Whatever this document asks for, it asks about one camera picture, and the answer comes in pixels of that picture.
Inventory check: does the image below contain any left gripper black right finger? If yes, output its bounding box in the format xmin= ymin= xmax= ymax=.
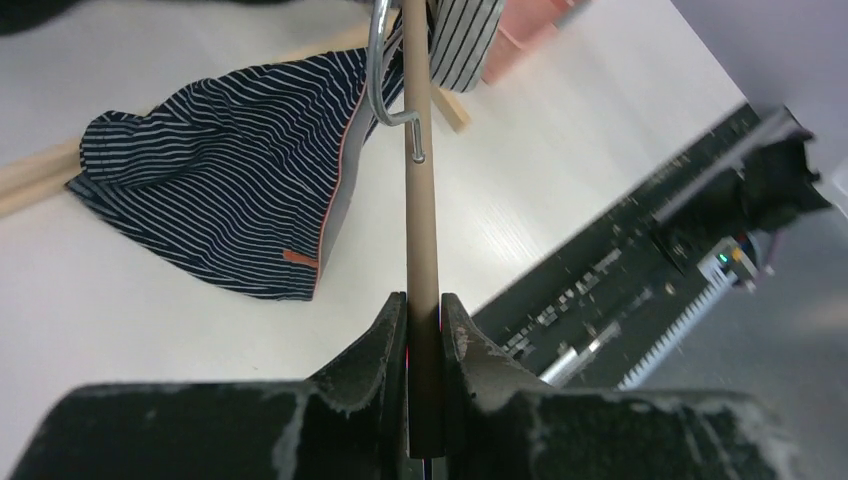
xmin=441 ymin=293 xmax=804 ymax=479

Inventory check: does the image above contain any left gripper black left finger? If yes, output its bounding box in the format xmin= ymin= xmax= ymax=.
xmin=12 ymin=292 xmax=406 ymax=479

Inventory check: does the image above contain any navy striped underwear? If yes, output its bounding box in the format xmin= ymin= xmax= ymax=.
xmin=66 ymin=48 xmax=376 ymax=301

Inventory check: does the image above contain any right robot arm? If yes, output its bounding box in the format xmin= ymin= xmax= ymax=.
xmin=650 ymin=107 xmax=835 ymax=271

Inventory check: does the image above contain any grey striped underwear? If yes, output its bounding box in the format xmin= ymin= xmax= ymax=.
xmin=428 ymin=0 xmax=506 ymax=93

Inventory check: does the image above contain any pink perforated plastic basket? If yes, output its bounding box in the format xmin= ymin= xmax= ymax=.
xmin=482 ymin=0 xmax=590 ymax=85

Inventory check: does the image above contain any black blanket with cream flowers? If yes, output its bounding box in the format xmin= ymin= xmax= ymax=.
xmin=1 ymin=0 xmax=304 ymax=37

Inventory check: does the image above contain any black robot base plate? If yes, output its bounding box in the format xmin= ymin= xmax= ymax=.
xmin=474 ymin=105 xmax=768 ymax=389

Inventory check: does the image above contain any white slotted cable duct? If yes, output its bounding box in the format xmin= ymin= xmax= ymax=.
xmin=616 ymin=254 xmax=737 ymax=390

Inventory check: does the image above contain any wooden clothes rack frame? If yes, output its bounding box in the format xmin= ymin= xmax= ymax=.
xmin=1 ymin=22 xmax=472 ymax=217

